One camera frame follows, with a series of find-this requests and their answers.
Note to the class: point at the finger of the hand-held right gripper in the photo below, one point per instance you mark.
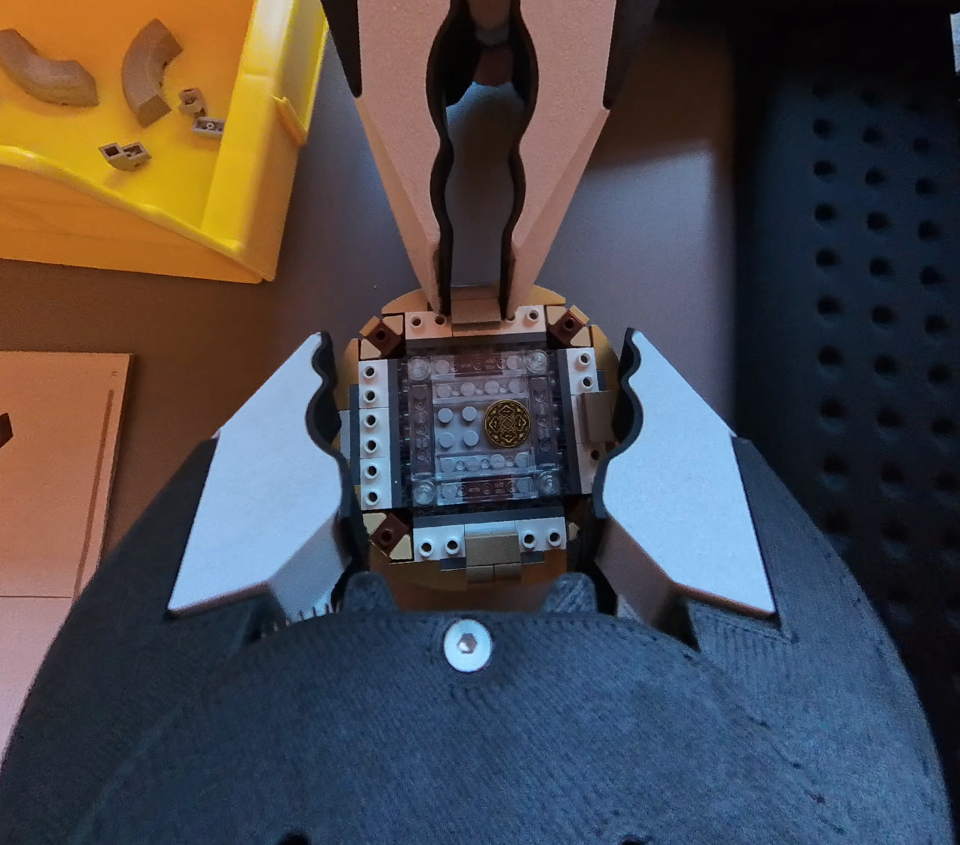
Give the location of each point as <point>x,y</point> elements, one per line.
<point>577,35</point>
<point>397,35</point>

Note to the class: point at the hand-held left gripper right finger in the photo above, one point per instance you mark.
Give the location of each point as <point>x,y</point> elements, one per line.
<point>690,500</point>

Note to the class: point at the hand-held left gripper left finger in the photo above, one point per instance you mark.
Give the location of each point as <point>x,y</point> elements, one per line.
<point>247,500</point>

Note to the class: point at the round toy brick model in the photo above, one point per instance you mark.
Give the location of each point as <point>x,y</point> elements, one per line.
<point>480,425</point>

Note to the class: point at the yellow plastic bin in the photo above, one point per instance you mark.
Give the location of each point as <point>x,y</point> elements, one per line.
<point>75,200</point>

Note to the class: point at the grey desk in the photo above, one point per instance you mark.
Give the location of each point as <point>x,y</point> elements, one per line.
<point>637,222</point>

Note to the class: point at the instruction booklet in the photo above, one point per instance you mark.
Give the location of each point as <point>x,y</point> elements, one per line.
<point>52,485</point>

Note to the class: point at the black perforated pad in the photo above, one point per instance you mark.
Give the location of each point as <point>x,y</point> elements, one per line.
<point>862,335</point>

